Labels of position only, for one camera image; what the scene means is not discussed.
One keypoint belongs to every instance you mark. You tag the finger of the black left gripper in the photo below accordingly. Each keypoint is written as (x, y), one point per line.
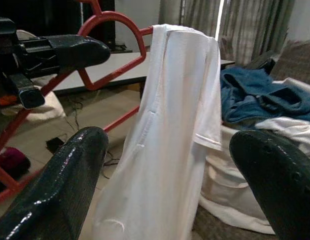
(77, 51)

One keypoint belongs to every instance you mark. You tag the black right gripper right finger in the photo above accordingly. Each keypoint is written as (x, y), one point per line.
(282, 187)

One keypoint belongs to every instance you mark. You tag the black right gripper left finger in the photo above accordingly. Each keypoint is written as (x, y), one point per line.
(57, 187)

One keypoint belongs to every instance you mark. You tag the red plastic hanger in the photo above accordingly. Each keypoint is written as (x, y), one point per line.
(143, 50)

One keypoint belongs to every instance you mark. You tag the white t-shirt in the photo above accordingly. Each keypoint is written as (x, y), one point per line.
(170, 100)

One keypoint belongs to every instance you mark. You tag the dark red cloth bundle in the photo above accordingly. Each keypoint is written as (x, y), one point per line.
(12, 160)

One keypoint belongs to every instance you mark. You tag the white fabric laundry basket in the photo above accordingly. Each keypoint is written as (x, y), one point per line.
(225, 180)

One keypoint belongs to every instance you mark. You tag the cream cloth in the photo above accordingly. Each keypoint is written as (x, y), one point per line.
(52, 105)

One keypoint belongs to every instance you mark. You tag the blue denim jeans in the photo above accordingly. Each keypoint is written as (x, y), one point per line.
(245, 100)

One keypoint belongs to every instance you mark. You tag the grey checked fabric chair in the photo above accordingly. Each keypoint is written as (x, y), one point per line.
(300, 62)

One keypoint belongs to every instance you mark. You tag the grey striped curtain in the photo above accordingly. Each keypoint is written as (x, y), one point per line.
(245, 25)

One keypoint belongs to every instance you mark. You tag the white table black frame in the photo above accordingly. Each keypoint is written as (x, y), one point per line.
(125, 60)

